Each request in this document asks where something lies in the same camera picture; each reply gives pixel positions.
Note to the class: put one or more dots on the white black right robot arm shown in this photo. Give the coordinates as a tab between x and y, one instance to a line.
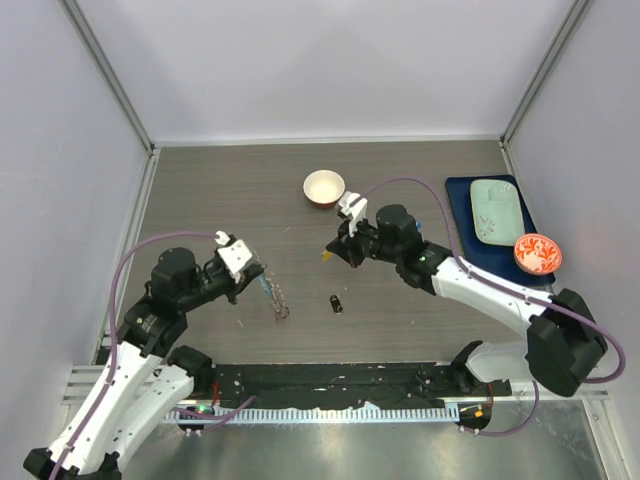
561	344

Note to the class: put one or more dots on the black tag key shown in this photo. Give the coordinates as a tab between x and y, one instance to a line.
336	304

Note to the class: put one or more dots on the orange white patterned bowl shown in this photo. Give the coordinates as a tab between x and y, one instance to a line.
537	254

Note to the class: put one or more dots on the perforated cable duct strip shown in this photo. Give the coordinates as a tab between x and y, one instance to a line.
368	413

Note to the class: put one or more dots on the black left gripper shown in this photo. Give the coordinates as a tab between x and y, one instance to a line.
246	277

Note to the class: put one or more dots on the aluminium frame rail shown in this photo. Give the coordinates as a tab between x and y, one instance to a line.
92	45

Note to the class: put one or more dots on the pale green rectangular plate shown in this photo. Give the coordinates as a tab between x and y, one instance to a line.
497	213

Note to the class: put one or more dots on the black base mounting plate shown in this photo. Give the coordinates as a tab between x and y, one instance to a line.
340	386

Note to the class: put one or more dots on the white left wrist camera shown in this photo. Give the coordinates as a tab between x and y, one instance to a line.
234	253

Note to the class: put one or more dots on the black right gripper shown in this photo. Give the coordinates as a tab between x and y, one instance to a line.
345	246

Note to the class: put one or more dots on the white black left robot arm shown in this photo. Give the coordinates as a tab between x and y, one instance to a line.
146	375

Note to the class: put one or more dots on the red bowl white inside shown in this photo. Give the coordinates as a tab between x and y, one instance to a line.
323	188

